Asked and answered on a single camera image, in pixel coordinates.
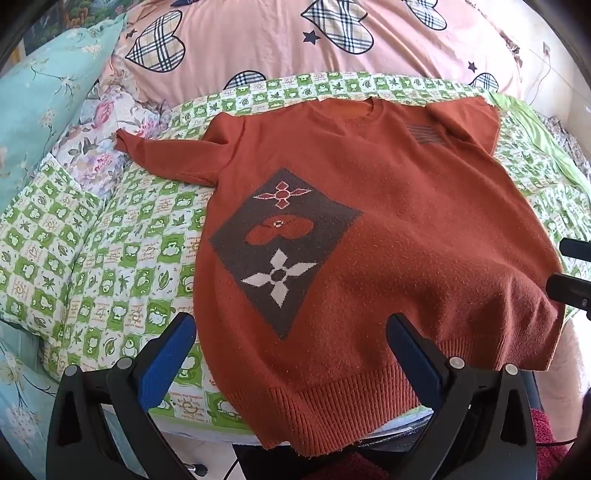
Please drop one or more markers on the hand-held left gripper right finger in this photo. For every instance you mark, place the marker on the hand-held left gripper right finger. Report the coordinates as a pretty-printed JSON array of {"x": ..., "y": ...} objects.
[{"x": 415, "y": 355}]

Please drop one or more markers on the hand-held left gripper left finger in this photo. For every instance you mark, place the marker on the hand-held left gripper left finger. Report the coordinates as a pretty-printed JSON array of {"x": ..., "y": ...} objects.
[{"x": 168, "y": 355}]

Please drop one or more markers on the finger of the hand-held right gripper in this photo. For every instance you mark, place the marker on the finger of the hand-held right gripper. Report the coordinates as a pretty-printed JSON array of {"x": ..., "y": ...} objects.
[
  {"x": 570, "y": 293},
  {"x": 577, "y": 253}
]

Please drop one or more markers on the orange knit sweater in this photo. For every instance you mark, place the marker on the orange knit sweater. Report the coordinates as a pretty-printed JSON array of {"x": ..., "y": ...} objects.
[{"x": 392, "y": 207}]

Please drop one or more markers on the green checked printed bed sheet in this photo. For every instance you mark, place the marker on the green checked printed bed sheet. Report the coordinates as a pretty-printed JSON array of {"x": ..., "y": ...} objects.
[{"x": 115, "y": 254}]

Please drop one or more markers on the light green striped cloth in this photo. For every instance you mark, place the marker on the light green striped cloth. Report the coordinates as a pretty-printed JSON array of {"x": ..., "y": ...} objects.
[{"x": 545, "y": 134}]

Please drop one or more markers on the dark cloth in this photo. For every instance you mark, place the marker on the dark cloth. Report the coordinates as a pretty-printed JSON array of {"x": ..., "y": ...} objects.
[{"x": 251, "y": 461}]

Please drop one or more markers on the teal floral bed cover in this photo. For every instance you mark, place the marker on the teal floral bed cover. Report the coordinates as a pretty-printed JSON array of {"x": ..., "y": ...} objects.
[{"x": 23, "y": 397}]

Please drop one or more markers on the white pink floral pillow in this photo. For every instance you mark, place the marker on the white pink floral pillow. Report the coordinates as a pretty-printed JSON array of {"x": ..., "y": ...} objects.
[{"x": 106, "y": 120}]

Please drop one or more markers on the teal floral pillow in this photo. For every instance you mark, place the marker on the teal floral pillow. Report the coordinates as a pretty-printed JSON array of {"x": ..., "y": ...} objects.
[{"x": 41, "y": 92}]

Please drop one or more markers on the pink quilt with plaid hearts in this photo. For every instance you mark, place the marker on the pink quilt with plaid hearts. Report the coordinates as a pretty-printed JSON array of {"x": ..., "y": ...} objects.
[{"x": 277, "y": 37}]

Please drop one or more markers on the framed landscape painting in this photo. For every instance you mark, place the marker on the framed landscape painting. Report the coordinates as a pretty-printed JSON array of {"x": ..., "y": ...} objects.
[{"x": 69, "y": 14}]

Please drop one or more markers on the white wall socket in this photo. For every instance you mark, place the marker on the white wall socket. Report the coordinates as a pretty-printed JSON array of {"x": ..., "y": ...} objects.
[{"x": 547, "y": 49}]

